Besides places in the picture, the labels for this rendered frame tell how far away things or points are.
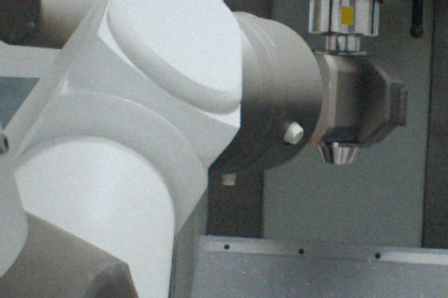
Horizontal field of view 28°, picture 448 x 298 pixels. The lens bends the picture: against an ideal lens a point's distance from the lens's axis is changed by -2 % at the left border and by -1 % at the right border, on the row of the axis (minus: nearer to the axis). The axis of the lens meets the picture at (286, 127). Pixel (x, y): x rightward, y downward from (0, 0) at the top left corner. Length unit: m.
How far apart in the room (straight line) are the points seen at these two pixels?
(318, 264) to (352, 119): 0.47
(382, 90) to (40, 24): 0.22
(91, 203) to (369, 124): 0.29
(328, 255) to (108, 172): 0.70
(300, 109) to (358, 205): 0.53
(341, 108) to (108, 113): 0.23
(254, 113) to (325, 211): 0.56
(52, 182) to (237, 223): 0.72
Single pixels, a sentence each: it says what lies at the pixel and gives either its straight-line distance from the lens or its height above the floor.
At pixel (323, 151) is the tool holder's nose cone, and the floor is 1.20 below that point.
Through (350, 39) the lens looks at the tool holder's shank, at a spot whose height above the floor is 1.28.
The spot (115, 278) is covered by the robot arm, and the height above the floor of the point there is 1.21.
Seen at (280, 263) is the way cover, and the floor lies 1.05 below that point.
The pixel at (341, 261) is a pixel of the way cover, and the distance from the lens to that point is 0.99.
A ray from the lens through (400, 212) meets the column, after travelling 1.00.
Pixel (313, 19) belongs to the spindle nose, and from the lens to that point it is 0.61.
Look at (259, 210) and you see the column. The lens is 1.00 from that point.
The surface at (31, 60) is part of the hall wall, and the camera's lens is 5.15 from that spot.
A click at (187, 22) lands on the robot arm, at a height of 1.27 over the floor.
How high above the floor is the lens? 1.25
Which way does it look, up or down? 3 degrees down
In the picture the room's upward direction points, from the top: 3 degrees clockwise
